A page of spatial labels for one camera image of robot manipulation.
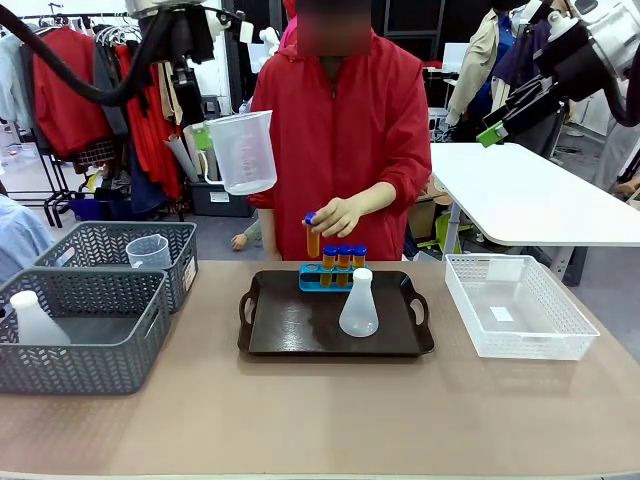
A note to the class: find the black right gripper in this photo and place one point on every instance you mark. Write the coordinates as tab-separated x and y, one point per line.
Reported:
542	102

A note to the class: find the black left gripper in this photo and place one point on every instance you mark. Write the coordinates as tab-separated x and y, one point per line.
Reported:
189	95

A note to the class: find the clear plastic measuring cup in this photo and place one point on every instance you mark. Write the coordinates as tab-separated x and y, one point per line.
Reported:
245	155
147	252

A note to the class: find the white plastic conical flask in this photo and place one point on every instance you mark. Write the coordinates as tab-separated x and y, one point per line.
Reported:
35	325
359	315

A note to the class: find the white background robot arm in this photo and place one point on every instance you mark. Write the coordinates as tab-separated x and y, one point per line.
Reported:
271	40

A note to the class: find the person's right forearm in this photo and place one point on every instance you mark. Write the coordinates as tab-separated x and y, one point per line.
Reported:
271	235

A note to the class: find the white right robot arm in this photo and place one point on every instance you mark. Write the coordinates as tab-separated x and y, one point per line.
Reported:
607	35

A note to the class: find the person's left forearm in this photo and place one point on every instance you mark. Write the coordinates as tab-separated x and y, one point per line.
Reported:
377	197

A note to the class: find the person's left hand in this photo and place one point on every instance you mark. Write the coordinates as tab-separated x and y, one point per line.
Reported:
342	217

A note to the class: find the grey step stool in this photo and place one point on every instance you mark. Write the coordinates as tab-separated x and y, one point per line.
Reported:
210	106

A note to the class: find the tall grey paper roll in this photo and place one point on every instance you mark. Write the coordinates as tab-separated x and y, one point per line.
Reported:
212	172

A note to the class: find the long red hanging dress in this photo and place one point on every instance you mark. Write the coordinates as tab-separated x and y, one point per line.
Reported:
150	150

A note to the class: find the beige hanging garment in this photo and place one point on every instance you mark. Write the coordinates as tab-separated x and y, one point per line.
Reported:
167	95

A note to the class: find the mannequin in beige coat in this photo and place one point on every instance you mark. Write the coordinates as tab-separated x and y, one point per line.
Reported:
480	60

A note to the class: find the grey storage bin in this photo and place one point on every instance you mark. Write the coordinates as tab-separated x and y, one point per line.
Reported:
220	202

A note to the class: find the dark purple hanging garment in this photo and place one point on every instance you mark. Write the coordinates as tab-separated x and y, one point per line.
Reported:
520	55

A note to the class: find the white side table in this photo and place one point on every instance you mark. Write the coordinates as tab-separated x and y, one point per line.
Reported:
525	200

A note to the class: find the dark grey hanging jacket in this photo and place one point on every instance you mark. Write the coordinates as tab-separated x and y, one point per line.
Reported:
107	115

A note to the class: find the cardboard box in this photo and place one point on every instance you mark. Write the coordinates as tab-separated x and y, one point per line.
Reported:
425	215

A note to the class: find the green plastic object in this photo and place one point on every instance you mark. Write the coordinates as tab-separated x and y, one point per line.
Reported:
445	230

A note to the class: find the pink garment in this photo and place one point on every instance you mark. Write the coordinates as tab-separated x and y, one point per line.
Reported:
290	35

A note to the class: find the person in red jacket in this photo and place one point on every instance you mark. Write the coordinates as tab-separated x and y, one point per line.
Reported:
340	125

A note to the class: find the red hanging jacket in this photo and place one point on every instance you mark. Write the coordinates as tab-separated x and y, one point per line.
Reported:
60	110

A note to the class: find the grey plastic basket with label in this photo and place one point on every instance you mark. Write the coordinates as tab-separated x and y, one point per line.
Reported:
100	245

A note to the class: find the black clothes rack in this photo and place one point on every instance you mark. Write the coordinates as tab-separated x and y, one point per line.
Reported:
50	200

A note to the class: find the blue test tube rack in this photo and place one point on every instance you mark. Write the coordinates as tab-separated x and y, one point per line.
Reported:
310	285

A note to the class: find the white paper slip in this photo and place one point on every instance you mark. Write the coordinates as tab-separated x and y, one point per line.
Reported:
500	313

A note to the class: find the light grey hanging garment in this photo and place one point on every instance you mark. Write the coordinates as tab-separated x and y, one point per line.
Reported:
12	85

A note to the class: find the person in light blue shirt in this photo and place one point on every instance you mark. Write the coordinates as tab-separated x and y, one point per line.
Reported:
22	240

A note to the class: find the dark brown serving tray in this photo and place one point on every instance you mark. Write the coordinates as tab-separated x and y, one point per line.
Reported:
295	325

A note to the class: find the white plastic basket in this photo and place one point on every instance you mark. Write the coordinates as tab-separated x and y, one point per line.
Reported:
550	345

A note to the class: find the large grey plastic basket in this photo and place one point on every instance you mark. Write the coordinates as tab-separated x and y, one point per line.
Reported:
85	365

